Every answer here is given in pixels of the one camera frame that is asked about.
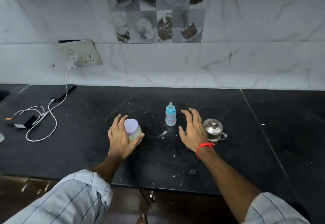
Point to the black phone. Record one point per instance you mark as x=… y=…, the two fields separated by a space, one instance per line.
x=64 y=92

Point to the person's foot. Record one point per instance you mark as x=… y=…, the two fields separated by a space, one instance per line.
x=142 y=219

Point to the dark wooden cabinet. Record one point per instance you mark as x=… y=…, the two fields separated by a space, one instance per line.
x=127 y=206

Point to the person's left forearm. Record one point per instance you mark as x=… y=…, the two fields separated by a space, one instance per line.
x=109 y=168

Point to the small steel pot with lid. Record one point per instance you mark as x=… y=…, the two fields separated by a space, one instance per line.
x=213 y=130

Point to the white charger plug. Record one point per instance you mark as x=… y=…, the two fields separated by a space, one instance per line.
x=73 y=62

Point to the person's right hand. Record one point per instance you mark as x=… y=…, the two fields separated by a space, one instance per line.
x=194 y=130

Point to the person's right forearm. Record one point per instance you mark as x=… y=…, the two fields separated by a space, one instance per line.
x=228 y=180

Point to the blue bottle cap with nipple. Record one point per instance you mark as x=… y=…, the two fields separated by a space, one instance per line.
x=170 y=110

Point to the clear plastic baby bottle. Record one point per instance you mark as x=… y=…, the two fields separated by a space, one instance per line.
x=170 y=121

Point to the glass milk powder jar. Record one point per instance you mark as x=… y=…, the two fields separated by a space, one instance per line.
x=134 y=136

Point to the black power adapter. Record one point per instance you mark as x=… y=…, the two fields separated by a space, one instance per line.
x=25 y=122

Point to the person's left hand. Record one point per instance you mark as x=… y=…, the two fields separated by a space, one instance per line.
x=118 y=140

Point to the grey striped shirt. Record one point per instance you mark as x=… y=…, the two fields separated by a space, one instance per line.
x=71 y=201

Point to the grey wall socket plate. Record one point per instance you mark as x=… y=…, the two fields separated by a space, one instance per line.
x=83 y=51

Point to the lilac jar lid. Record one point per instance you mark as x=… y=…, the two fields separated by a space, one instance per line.
x=131 y=125

